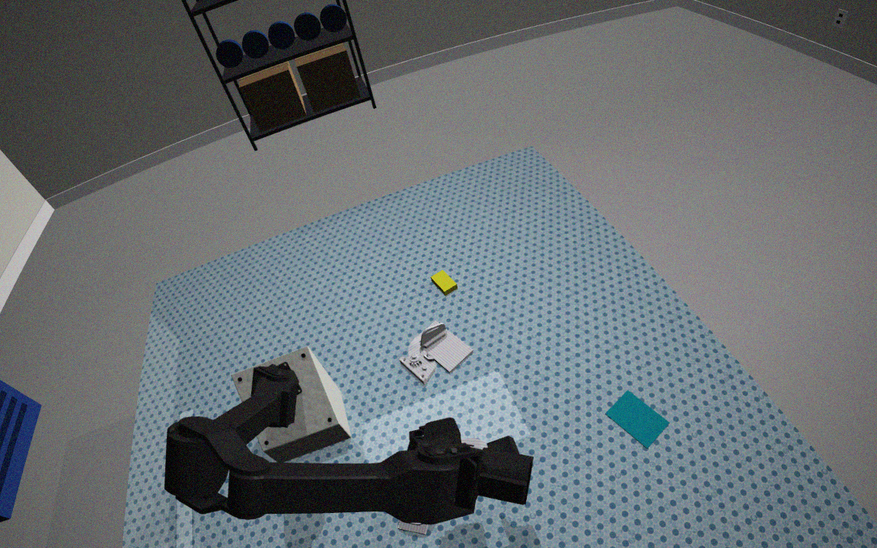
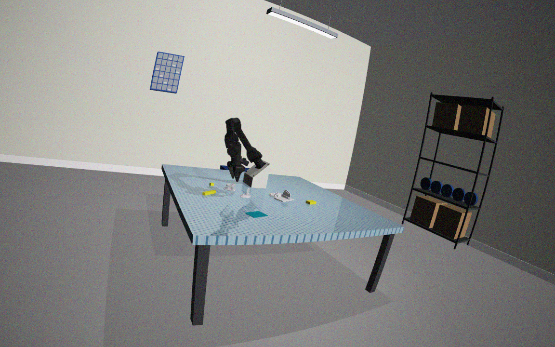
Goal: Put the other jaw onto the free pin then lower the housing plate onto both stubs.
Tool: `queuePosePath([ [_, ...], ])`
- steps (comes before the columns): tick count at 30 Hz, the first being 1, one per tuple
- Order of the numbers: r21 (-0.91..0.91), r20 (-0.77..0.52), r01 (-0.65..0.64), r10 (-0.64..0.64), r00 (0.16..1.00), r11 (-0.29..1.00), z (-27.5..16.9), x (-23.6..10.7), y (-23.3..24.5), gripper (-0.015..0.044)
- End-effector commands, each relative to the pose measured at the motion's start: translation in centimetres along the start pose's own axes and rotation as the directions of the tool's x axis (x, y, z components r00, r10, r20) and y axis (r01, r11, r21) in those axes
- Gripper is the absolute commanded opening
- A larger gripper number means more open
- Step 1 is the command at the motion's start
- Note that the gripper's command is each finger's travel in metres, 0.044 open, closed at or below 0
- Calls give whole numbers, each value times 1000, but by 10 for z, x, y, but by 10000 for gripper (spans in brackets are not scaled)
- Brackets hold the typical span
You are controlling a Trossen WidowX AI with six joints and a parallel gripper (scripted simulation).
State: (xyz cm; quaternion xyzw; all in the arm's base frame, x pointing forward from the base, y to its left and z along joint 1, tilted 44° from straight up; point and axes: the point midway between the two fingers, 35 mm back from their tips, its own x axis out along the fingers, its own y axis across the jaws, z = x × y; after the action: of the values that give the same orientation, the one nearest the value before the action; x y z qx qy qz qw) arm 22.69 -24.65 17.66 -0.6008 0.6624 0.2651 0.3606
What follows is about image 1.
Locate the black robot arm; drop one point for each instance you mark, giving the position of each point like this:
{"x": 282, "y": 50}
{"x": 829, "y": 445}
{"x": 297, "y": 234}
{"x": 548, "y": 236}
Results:
{"x": 436, "y": 479}

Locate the yellow flat block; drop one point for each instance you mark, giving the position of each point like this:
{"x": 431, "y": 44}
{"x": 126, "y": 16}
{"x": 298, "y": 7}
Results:
{"x": 444, "y": 282}

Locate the teal flat rectangular plate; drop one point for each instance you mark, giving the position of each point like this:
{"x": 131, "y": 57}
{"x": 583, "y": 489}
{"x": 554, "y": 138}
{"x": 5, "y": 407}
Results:
{"x": 637, "y": 419}

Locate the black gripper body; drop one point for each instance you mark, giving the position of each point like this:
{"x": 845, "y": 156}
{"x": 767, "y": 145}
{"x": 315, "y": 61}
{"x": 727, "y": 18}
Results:
{"x": 504, "y": 444}

